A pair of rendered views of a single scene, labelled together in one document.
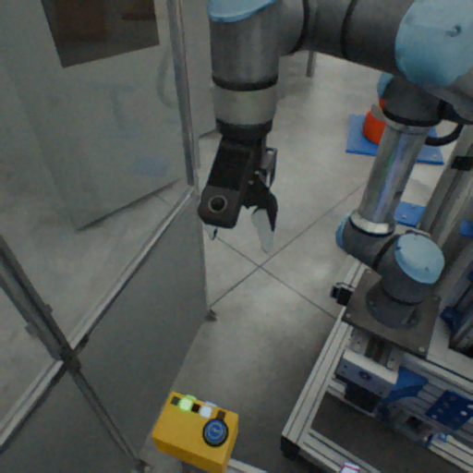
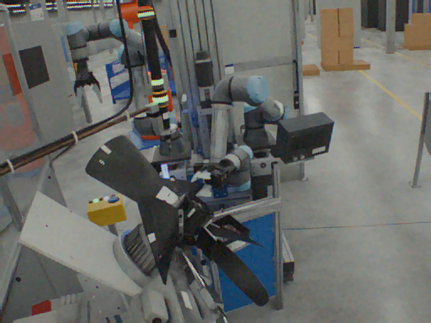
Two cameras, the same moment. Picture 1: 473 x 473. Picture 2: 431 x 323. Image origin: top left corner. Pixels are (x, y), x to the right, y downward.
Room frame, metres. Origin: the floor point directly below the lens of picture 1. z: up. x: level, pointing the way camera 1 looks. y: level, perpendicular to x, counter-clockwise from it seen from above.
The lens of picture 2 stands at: (-1.06, 0.34, 1.79)
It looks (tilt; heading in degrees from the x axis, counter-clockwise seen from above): 25 degrees down; 327
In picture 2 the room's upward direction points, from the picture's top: 8 degrees counter-clockwise
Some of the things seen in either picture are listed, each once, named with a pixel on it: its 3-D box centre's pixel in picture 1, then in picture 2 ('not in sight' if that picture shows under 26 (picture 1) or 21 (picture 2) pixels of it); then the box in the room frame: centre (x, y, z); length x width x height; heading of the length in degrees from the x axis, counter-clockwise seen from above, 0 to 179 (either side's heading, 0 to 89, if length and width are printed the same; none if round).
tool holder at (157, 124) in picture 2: not in sight; (161, 117); (-0.17, -0.07, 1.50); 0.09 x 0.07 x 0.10; 106
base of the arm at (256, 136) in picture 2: not in sight; (255, 131); (0.33, -0.86, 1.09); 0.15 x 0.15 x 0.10
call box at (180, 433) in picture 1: (197, 433); (107, 212); (0.27, 0.09, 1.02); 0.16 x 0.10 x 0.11; 71
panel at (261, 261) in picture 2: not in sight; (207, 279); (0.15, -0.29, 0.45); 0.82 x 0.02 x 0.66; 71
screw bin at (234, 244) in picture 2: not in sight; (220, 237); (-0.03, -0.30, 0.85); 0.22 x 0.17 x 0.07; 86
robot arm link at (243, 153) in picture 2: not in sight; (239, 157); (-0.02, -0.46, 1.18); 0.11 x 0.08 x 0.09; 108
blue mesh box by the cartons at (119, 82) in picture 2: not in sight; (135, 76); (6.79, -2.73, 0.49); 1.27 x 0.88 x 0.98; 136
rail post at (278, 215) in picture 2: not in sight; (278, 263); (0.01, -0.70, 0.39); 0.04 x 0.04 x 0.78; 71
